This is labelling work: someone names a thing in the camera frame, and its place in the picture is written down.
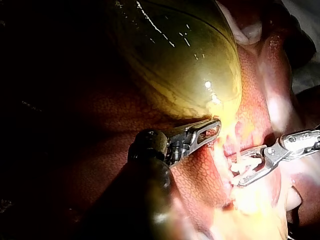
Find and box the right arm instrument jaw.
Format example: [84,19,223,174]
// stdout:
[239,144,269,158]
[236,160,275,188]

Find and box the gallbladder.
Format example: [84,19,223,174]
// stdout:
[107,0,245,131]

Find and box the right arm instrument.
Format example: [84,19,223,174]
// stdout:
[263,128,320,170]

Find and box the dark red liver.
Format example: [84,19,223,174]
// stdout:
[57,0,320,240]

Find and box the pale fatty tissue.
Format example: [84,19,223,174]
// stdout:
[284,184,304,211]
[172,184,288,240]
[224,9,264,46]
[257,49,304,135]

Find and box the white cloth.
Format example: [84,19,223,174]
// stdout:
[279,0,320,95]

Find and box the thin tube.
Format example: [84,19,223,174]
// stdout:
[232,129,245,163]

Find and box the left arm instrument jaw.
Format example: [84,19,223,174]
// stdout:
[189,118,223,152]

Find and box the left arm instrument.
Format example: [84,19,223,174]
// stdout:
[128,124,199,168]

